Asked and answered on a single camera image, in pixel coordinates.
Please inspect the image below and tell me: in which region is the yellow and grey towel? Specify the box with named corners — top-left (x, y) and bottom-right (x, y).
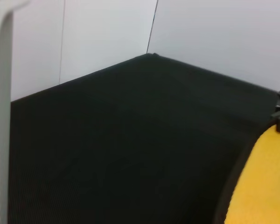
top-left (212, 121), bottom-right (280, 224)

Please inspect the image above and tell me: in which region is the grey perforated storage box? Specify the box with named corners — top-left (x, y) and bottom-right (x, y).
top-left (0, 0), bottom-right (31, 224)

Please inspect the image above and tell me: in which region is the black tablecloth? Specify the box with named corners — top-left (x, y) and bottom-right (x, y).
top-left (8, 53), bottom-right (280, 224)

